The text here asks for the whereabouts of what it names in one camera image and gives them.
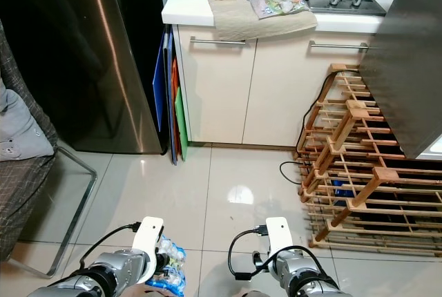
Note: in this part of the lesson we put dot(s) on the blue white snack bag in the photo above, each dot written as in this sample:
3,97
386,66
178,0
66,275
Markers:
175,273

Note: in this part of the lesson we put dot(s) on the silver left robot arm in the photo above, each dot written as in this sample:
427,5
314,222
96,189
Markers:
110,273

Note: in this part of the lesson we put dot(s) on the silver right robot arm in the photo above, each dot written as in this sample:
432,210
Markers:
300,273

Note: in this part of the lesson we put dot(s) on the tall dark steel fridge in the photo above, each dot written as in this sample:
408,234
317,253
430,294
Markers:
69,55

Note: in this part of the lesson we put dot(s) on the steel mini fridge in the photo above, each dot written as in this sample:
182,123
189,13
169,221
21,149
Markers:
407,55

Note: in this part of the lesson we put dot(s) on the green plastic board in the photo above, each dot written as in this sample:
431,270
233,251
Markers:
181,124

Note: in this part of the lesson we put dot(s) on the grey woven metal-framed chair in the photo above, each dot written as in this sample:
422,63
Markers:
21,200

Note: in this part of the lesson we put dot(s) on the orange plastic board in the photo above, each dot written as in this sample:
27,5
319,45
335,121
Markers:
174,103

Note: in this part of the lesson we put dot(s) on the blue plastic board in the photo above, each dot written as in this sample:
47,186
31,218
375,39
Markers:
161,90

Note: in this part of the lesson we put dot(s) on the grey bear print pillow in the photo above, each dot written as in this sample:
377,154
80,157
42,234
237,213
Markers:
24,135

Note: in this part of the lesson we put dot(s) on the blue bottle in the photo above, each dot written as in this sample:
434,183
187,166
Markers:
345,192

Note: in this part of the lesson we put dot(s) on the wooden wine rack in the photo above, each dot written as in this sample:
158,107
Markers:
373,179

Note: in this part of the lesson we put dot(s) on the beige cloth mat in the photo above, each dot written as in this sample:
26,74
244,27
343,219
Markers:
255,26

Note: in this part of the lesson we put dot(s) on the green flat food packet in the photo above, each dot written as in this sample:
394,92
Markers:
280,7

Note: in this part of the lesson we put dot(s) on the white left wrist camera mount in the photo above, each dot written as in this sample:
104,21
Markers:
148,238

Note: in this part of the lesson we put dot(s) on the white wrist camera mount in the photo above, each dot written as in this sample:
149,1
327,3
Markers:
277,235
148,238

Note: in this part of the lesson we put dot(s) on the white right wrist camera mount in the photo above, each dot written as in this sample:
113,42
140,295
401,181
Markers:
277,235

